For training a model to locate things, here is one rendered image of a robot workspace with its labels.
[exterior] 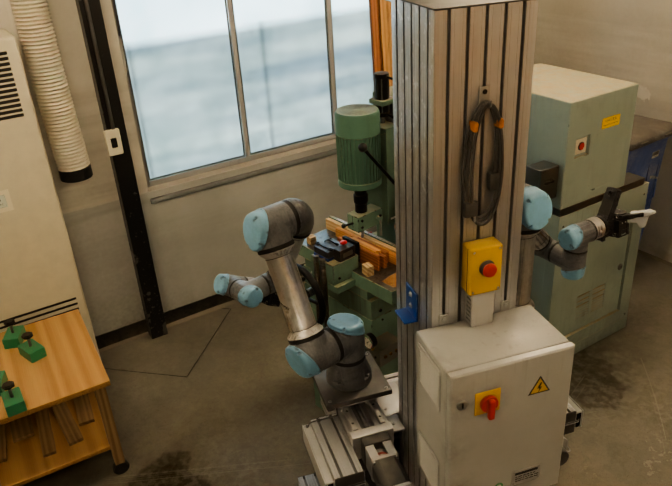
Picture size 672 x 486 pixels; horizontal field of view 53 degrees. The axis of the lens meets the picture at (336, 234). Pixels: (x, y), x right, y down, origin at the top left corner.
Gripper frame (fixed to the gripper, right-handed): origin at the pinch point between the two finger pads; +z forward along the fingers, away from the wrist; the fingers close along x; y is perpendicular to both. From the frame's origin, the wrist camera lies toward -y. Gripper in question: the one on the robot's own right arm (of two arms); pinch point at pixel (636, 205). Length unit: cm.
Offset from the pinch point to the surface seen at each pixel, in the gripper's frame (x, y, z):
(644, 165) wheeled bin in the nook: -99, 36, 143
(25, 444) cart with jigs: -151, 86, -204
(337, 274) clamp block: -74, 22, -80
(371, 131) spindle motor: -73, -30, -58
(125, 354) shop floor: -218, 95, -145
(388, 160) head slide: -78, -16, -48
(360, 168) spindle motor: -76, -16, -62
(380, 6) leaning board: -197, -69, 38
